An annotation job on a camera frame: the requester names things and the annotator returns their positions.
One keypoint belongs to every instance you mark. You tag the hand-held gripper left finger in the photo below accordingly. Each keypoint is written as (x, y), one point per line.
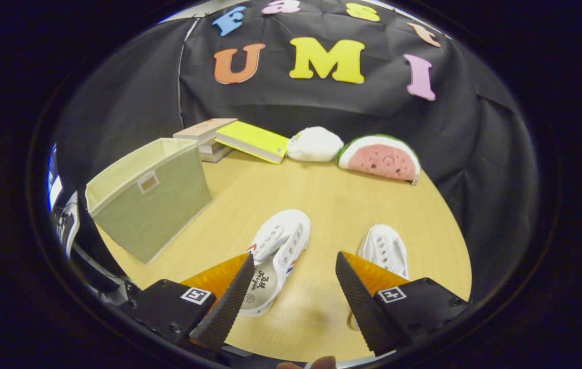
(229, 307)

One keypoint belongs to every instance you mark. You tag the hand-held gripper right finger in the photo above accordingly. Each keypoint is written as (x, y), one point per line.
(365, 312)

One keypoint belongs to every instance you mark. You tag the white canvas shoe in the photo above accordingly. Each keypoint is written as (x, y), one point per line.
(383, 246)
(281, 241)

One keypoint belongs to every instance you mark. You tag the green fabric storage box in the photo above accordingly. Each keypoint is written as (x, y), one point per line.
(158, 210)

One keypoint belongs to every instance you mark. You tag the watermelon slice plush toy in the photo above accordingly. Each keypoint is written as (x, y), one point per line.
(378, 159)

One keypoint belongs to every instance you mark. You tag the yellow book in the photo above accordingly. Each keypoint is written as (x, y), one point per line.
(252, 138)

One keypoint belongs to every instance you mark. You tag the white plush toy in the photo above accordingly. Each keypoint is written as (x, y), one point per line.
(316, 144)

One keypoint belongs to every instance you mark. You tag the black backdrop cloth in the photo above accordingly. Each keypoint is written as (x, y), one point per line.
(450, 154)

